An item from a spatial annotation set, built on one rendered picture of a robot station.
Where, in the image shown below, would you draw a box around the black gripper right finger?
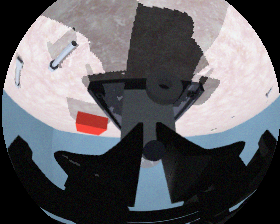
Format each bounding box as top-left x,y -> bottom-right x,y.
156,122 -> 245,204

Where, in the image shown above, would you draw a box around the red rectangular block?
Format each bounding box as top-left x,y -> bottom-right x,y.
76,111 -> 108,135

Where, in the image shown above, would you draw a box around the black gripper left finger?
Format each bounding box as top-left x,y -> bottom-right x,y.
54,122 -> 143,207

